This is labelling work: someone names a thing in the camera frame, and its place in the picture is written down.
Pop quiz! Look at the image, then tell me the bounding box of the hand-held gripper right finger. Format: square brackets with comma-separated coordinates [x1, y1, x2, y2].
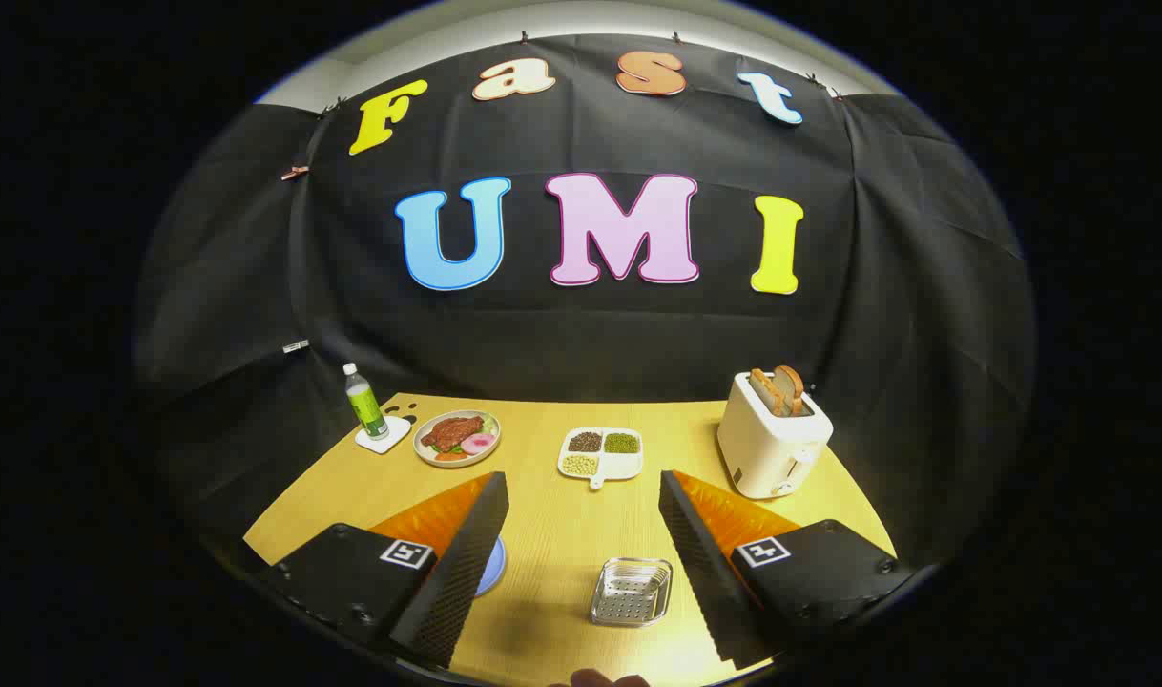
[658, 469, 916, 671]

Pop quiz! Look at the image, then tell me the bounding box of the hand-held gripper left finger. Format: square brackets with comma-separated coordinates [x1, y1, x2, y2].
[261, 470, 510, 669]

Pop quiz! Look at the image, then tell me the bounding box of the blue plate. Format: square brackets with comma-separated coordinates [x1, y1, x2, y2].
[474, 536, 508, 598]

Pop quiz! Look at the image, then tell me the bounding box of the white toaster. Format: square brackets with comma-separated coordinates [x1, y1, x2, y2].
[716, 371, 834, 500]

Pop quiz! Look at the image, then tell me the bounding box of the white divided tray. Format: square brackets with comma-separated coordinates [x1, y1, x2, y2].
[557, 427, 645, 490]

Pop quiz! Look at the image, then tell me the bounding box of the brown steak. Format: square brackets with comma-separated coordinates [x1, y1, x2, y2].
[421, 416, 485, 453]

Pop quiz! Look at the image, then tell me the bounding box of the beige food plate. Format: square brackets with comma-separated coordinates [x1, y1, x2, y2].
[413, 410, 502, 468]

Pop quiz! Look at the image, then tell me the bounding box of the white square coaster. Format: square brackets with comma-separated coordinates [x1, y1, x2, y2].
[355, 415, 412, 455]

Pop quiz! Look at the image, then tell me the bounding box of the green label plastic bottle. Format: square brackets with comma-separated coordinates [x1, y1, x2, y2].
[342, 363, 389, 442]

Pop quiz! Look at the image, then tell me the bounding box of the brown bread slice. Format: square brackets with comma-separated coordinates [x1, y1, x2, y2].
[774, 365, 806, 416]
[750, 368, 792, 417]

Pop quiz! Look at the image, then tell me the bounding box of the metal wire basket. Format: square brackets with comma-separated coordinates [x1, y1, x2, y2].
[590, 557, 674, 628]

